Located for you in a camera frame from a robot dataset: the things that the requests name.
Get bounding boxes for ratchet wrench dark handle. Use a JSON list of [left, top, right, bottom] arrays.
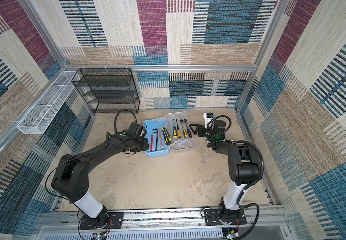
[[183, 119, 192, 139]]

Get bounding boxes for yellow handled wrench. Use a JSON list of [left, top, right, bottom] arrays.
[[180, 119, 188, 139]]

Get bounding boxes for light blue plastic tool box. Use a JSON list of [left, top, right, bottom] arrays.
[[142, 111, 197, 159]]

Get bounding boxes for black handled screwdriver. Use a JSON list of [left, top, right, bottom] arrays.
[[173, 119, 178, 139]]

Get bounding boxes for black metal rod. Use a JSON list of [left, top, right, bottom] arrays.
[[153, 129, 159, 152]]

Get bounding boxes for yellow black utility knife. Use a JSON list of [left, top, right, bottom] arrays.
[[162, 126, 172, 146]]

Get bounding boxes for orange handled tool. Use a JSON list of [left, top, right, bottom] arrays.
[[159, 130, 164, 151]]

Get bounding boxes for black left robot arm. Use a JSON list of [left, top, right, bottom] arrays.
[[51, 123, 150, 228]]

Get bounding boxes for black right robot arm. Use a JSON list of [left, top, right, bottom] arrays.
[[189, 116, 264, 225]]

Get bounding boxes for black mesh shelf rack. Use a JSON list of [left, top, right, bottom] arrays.
[[72, 68, 140, 114]]

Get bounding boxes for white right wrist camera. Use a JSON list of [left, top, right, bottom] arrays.
[[203, 113, 215, 129]]

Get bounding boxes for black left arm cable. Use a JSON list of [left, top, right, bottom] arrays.
[[114, 108, 148, 142]]

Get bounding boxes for black corrugated right cable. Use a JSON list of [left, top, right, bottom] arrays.
[[205, 115, 265, 193]]

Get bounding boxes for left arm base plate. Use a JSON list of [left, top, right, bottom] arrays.
[[79, 212, 124, 231]]

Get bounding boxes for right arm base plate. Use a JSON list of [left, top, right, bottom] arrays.
[[200, 208, 247, 226]]

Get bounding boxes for white wire mesh basket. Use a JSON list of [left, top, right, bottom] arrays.
[[17, 71, 76, 135]]

